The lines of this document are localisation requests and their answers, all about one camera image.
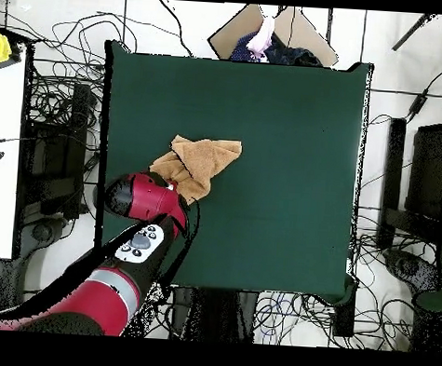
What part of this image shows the black single cable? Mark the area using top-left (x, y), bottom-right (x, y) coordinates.
top-left (155, 0), bottom-right (197, 57)

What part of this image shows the pink garment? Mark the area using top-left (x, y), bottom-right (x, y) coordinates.
top-left (246, 14), bottom-right (277, 62)

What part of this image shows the brown cardboard box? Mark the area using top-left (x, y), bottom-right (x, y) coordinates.
top-left (207, 0), bottom-right (342, 69)

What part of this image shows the black cable with adapter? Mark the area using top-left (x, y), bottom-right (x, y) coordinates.
top-left (369, 53), bottom-right (442, 129)

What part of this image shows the dark green tablecloth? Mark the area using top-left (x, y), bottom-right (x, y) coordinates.
top-left (88, 39), bottom-right (375, 306)

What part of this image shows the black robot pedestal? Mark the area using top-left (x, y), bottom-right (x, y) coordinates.
top-left (168, 286), bottom-right (260, 345)

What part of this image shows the orange terry towel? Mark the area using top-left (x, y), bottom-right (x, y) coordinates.
top-left (146, 132), bottom-right (244, 209)

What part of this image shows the black equipment rack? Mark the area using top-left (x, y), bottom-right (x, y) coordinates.
top-left (17, 78), bottom-right (98, 221)

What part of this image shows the dark navy garment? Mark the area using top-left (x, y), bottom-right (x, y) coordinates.
top-left (262, 32), bottom-right (325, 68)

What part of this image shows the grey stand foot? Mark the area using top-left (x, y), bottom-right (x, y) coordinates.
top-left (382, 248), bottom-right (442, 294)
top-left (0, 213), bottom-right (69, 332)

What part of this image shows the black upright stand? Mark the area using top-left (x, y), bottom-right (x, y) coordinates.
top-left (377, 116), bottom-right (408, 251)

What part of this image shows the black slanted bar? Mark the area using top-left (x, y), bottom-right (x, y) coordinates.
top-left (391, 11), bottom-right (434, 54)

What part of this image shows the blue dotted garment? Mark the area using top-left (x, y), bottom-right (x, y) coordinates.
top-left (230, 30), bottom-right (262, 63)

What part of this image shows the white desk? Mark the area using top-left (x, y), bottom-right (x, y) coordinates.
top-left (0, 42), bottom-right (29, 261)

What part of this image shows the black flat panel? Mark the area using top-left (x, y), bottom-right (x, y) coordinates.
top-left (404, 121), bottom-right (442, 224)

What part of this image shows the black cable tangle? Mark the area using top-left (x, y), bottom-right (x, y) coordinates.
top-left (253, 289), bottom-right (416, 352)
top-left (24, 7), bottom-right (141, 130)

